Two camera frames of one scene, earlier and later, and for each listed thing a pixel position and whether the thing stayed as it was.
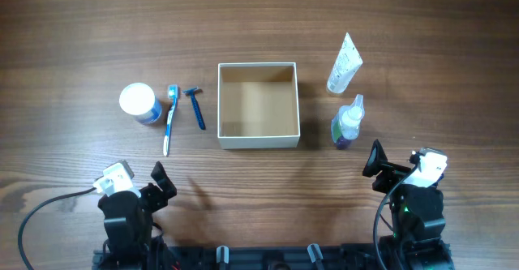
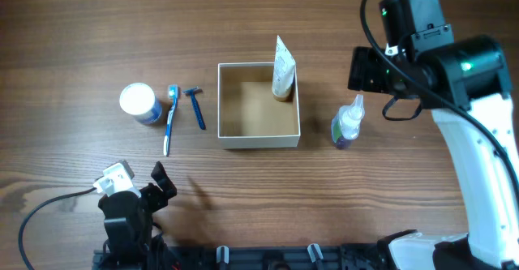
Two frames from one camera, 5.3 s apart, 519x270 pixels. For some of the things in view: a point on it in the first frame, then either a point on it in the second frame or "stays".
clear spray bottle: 345,126 stays
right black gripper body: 389,175 to 375,75
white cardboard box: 258,105 stays
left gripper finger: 163,181 stays
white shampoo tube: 346,67 to 284,75
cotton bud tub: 139,100 stays
